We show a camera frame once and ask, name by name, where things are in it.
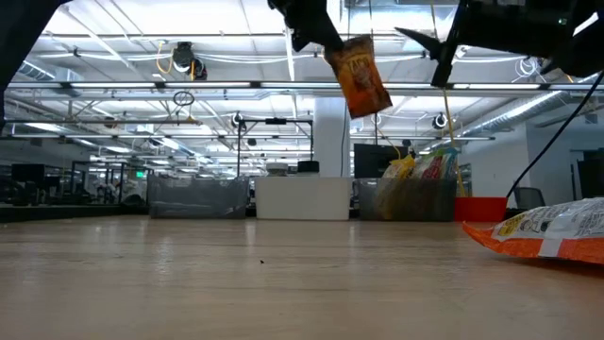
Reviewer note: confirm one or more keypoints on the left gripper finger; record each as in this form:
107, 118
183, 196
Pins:
328, 35

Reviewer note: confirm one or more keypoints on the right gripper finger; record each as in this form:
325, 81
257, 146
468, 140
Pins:
422, 41

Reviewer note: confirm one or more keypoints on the brown spice jar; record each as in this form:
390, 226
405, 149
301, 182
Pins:
358, 78

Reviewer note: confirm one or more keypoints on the blue ramen packet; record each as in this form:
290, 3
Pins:
450, 163

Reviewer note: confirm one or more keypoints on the red ramen packet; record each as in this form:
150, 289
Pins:
433, 167

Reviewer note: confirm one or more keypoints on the grey label spice jar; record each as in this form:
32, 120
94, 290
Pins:
277, 168

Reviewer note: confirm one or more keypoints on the orange ramen packet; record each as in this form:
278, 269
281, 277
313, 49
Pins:
542, 236

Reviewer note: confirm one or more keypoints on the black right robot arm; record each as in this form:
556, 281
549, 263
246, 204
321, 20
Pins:
590, 47

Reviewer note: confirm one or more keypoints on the white pillar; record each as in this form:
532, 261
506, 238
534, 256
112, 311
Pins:
330, 141

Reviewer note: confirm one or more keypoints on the black monitor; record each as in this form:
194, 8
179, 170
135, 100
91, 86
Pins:
373, 160

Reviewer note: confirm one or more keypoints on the grey translucent plastic bin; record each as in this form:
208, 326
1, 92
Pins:
424, 203
198, 198

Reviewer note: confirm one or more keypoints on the white plastic bin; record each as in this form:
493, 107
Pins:
302, 198

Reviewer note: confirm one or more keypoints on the black cabinet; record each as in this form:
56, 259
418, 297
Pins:
592, 175

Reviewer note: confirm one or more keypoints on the dark office chair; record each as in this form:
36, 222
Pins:
528, 197

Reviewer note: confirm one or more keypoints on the silver ventilation duct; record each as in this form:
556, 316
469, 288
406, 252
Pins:
500, 120
35, 72

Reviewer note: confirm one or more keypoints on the black background rig frame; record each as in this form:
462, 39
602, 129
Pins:
275, 121

